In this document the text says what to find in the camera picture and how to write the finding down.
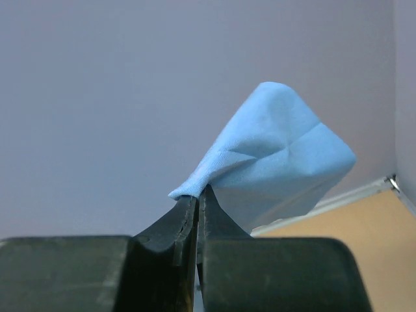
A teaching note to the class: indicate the light blue long sleeve shirt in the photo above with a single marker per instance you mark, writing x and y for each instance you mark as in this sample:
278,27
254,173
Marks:
273,160

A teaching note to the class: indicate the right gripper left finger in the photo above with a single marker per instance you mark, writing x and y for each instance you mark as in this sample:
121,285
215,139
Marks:
151,271

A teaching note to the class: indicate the aluminium table edge frame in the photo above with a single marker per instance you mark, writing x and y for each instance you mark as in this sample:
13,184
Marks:
324,206

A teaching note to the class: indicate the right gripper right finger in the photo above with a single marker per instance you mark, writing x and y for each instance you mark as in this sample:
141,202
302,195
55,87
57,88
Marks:
240,273

